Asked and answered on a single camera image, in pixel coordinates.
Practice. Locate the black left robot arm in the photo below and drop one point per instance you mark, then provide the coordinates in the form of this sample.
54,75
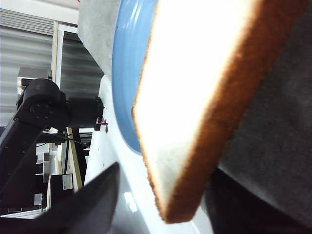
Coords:
41,106

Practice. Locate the white bread slice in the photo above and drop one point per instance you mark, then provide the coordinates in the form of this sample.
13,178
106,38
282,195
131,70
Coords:
204,62

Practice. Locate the black box with label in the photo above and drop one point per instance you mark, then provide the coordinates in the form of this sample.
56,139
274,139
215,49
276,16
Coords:
61,188

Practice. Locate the blue plastic plate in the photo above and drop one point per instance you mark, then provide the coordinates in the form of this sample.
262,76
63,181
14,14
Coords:
134,21

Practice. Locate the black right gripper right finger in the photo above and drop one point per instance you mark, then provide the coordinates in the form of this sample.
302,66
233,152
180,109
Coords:
232,209

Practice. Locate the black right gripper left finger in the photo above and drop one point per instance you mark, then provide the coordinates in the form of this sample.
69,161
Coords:
88,211

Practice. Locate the grey felt table mat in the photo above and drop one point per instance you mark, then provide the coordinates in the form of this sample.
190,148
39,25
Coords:
270,153

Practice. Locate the grey window blinds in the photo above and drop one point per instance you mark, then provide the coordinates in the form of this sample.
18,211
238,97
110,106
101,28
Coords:
26,41

